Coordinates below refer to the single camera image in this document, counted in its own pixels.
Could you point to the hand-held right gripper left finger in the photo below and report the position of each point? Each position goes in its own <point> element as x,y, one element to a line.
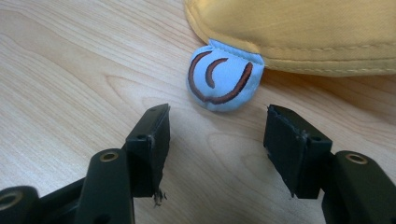
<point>148,152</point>

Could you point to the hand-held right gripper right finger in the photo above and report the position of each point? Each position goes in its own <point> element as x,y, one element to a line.
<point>292,155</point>

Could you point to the yellow cloth hat with blue ear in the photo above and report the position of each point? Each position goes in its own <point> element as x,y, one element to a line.
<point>280,34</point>

